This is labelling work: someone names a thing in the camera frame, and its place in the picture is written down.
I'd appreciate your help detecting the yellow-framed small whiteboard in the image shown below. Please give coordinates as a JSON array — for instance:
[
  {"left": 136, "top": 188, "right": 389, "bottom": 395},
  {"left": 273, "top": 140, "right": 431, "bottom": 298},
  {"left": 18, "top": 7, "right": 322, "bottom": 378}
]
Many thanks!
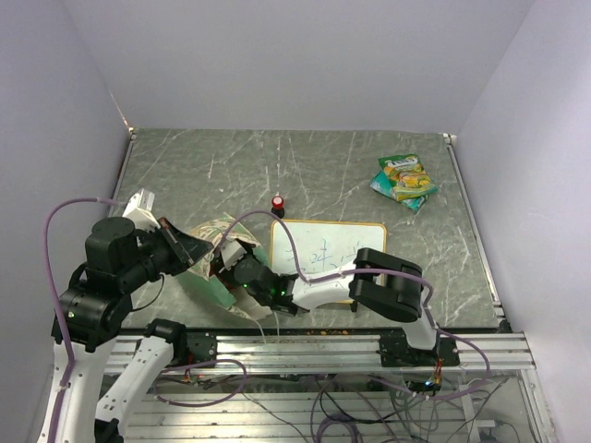
[{"left": 270, "top": 219, "right": 388, "bottom": 305}]

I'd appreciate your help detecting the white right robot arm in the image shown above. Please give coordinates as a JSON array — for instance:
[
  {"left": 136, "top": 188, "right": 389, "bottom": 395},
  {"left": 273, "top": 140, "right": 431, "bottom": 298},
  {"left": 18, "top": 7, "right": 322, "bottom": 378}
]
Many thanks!
[{"left": 212, "top": 240, "right": 440, "bottom": 365}]

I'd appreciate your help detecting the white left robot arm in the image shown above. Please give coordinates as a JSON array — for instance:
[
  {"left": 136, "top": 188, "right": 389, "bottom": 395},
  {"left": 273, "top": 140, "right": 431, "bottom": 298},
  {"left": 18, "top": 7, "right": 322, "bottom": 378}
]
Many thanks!
[{"left": 38, "top": 202, "right": 213, "bottom": 442}]

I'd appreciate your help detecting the yellow green snack packet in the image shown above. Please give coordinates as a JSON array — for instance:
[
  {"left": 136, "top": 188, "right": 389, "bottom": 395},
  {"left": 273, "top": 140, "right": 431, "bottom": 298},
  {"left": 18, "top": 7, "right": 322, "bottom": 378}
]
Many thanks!
[{"left": 379, "top": 153, "right": 439, "bottom": 201}]

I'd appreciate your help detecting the green printed paper bag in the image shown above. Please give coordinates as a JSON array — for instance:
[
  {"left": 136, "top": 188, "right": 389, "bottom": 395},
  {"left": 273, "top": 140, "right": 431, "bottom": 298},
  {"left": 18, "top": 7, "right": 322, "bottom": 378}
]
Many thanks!
[{"left": 176, "top": 212, "right": 280, "bottom": 343}]

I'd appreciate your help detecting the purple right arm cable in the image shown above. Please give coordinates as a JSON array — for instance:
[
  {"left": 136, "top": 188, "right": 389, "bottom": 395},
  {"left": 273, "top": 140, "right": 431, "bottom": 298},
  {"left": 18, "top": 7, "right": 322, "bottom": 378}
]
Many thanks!
[{"left": 221, "top": 210, "right": 493, "bottom": 402}]

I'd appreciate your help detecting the aluminium rail frame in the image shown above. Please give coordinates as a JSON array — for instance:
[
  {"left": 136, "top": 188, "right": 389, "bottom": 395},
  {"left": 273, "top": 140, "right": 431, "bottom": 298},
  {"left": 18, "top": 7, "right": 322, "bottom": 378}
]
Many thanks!
[{"left": 124, "top": 329, "right": 558, "bottom": 442}]

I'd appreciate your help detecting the teal snack packet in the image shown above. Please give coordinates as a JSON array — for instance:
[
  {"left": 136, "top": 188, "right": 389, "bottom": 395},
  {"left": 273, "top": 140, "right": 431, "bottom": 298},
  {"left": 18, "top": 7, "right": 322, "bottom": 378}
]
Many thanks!
[{"left": 369, "top": 172, "right": 428, "bottom": 213}]

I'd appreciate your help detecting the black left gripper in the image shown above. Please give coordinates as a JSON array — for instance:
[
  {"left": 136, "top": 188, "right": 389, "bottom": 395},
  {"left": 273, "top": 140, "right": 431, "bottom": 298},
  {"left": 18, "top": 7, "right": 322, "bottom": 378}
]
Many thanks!
[{"left": 119, "top": 214, "right": 214, "bottom": 289}]

